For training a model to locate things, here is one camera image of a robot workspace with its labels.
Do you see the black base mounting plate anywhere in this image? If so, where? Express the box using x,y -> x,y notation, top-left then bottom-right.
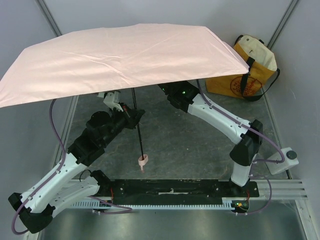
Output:
96,179 -> 260,206

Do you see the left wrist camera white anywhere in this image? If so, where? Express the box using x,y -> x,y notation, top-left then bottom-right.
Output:
97,91 -> 124,112

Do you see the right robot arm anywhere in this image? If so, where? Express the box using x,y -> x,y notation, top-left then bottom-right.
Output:
158,81 -> 263,187

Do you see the white box with grey knob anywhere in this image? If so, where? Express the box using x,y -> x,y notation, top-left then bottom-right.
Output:
267,146 -> 300,176

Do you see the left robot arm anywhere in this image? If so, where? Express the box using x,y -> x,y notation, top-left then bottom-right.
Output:
8,104 -> 145,234

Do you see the yellow Trader Joe's tote bag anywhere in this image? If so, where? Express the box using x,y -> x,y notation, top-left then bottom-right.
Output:
205,35 -> 280,102

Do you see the aluminium rail frame front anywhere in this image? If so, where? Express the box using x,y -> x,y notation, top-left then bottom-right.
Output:
67,178 -> 311,201

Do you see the pink folding umbrella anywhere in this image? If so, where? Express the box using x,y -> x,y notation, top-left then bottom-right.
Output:
0,23 -> 251,174

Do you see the light blue cable duct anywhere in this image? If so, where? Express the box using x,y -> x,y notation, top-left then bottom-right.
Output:
69,198 -> 235,210

